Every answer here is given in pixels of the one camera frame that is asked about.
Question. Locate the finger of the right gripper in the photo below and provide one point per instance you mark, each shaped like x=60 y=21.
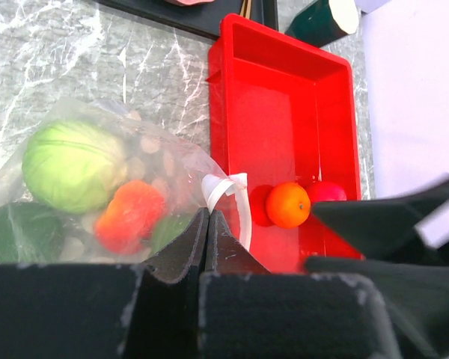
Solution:
x=416 y=297
x=385 y=228

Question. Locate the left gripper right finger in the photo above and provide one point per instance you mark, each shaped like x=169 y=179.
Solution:
x=245 y=311

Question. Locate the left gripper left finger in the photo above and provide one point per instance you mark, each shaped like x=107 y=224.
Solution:
x=145 y=310

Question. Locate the green avocado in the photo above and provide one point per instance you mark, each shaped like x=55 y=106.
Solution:
x=30 y=233

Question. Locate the red apple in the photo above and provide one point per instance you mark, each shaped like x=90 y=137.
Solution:
x=325 y=191

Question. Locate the orange tangerine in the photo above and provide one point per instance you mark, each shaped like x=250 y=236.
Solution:
x=288 y=205

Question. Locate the red yellow peach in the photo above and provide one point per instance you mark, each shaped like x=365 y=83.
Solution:
x=130 y=216

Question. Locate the clear zip top bag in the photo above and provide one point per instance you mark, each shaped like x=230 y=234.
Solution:
x=187 y=177

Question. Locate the light green cabbage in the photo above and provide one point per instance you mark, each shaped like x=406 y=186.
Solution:
x=73 y=166

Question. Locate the green bell pepper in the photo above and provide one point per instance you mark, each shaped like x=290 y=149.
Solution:
x=167 y=229

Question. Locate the red plastic bin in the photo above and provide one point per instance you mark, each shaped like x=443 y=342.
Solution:
x=282 y=111

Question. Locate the dark green paper cup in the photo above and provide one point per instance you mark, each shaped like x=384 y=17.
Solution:
x=324 y=21

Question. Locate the black serving tray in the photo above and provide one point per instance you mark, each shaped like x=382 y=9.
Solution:
x=204 y=19

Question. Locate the pink dotted plate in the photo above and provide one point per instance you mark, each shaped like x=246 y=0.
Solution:
x=188 y=3

